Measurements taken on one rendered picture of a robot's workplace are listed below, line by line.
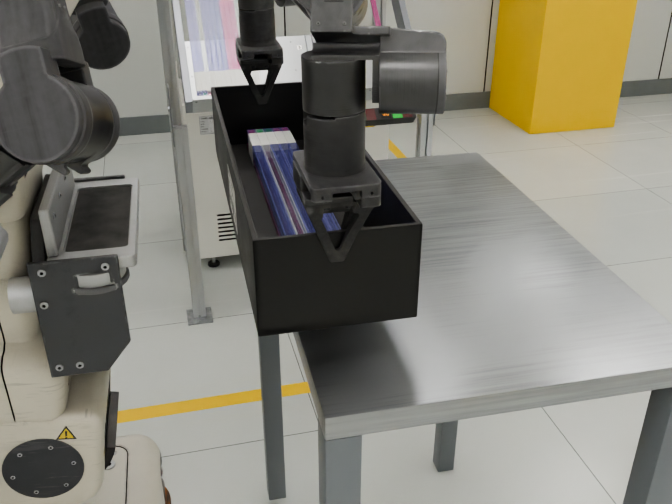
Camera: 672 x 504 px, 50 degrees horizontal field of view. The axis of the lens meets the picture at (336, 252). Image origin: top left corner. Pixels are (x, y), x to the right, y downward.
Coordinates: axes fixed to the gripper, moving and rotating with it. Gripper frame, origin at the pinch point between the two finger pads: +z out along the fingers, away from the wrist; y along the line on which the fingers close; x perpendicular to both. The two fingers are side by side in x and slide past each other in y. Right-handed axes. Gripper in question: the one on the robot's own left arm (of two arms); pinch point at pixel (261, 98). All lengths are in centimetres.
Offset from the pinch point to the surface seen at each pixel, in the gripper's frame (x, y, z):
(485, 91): -167, 282, 89
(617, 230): -153, 112, 98
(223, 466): 13, 15, 95
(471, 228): -28.3, -25.5, 15.2
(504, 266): -28.2, -37.9, 15.2
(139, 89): 34, 277, 72
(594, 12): -200, 230, 36
